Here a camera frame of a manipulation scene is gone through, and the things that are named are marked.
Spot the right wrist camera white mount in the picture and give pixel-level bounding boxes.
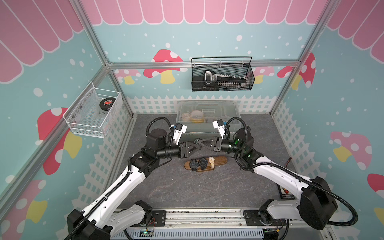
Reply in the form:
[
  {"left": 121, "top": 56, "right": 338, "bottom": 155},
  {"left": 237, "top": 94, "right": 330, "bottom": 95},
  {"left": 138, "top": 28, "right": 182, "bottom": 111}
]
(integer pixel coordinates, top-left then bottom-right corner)
[{"left": 212, "top": 119, "right": 226, "bottom": 139}]

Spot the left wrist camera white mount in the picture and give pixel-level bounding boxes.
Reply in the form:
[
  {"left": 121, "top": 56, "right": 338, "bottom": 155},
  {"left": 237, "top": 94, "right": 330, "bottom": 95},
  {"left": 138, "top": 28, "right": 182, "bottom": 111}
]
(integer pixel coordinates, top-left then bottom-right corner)
[{"left": 173, "top": 123, "right": 187, "bottom": 145}]

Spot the large black digital watch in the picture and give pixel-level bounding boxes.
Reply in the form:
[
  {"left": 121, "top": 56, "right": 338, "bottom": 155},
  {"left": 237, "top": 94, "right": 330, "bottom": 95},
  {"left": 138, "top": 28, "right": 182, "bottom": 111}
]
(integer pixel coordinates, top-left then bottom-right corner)
[{"left": 199, "top": 158, "right": 208, "bottom": 170}]

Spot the black wire mesh basket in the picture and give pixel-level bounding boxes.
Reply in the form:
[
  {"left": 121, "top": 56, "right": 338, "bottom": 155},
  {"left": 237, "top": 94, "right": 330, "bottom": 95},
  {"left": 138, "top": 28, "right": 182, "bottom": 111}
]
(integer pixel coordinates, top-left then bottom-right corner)
[{"left": 191, "top": 57, "right": 255, "bottom": 92}]

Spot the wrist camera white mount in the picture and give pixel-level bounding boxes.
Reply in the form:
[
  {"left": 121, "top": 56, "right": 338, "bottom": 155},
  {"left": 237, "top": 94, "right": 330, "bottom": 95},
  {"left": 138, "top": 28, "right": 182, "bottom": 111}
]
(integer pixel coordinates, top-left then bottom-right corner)
[
  {"left": 212, "top": 119, "right": 226, "bottom": 139},
  {"left": 173, "top": 123, "right": 187, "bottom": 145}
]

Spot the wooden watch stand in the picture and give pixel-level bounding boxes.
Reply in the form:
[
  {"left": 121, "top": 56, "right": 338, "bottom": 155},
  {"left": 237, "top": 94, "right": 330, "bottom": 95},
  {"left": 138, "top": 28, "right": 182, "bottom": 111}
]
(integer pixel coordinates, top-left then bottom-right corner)
[{"left": 184, "top": 156, "right": 228, "bottom": 173}]

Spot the beige strap watch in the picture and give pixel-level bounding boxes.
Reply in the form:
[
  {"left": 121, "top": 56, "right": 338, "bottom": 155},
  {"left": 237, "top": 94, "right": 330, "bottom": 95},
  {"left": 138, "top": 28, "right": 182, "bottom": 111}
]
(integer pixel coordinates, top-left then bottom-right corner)
[{"left": 209, "top": 157, "right": 215, "bottom": 169}]

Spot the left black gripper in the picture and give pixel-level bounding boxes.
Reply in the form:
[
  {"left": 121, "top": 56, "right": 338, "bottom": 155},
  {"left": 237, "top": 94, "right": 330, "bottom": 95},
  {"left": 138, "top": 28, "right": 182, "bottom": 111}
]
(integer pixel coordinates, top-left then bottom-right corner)
[{"left": 157, "top": 141, "right": 200, "bottom": 159}]

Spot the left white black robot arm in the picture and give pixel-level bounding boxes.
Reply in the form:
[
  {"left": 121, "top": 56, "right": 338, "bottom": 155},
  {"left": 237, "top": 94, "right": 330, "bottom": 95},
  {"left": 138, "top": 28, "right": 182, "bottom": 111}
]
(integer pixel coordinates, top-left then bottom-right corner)
[{"left": 66, "top": 118, "right": 201, "bottom": 240}]

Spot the black rugged sport watch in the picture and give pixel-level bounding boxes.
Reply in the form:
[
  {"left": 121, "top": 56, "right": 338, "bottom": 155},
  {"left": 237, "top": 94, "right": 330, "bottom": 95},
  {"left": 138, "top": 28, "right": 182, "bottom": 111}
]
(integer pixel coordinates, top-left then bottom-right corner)
[{"left": 189, "top": 159, "right": 200, "bottom": 172}]

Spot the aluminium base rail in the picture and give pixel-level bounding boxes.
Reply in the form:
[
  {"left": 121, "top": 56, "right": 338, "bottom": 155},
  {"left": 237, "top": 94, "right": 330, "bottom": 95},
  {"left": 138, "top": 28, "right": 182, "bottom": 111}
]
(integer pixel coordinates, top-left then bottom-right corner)
[{"left": 112, "top": 208, "right": 336, "bottom": 240}]

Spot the clear plastic storage box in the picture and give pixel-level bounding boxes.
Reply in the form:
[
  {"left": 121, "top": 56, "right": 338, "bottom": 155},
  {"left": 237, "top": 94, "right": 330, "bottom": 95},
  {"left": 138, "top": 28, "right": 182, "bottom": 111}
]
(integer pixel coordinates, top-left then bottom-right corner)
[{"left": 177, "top": 101, "right": 241, "bottom": 142}]

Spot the black tape roll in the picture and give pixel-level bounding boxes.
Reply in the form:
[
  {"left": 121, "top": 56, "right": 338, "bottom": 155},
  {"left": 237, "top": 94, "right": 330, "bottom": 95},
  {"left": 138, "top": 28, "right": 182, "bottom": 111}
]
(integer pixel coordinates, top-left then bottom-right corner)
[{"left": 99, "top": 97, "right": 116, "bottom": 111}]

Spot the green circuit board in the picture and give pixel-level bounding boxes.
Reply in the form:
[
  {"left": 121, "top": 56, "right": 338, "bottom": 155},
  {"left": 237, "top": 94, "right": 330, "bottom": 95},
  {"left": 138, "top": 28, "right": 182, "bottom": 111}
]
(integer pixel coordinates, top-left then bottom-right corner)
[{"left": 139, "top": 230, "right": 154, "bottom": 238}]

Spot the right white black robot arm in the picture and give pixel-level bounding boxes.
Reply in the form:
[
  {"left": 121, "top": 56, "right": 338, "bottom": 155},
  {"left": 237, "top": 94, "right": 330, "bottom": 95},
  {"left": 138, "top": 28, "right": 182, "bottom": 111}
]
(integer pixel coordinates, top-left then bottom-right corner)
[{"left": 198, "top": 117, "right": 359, "bottom": 230}]

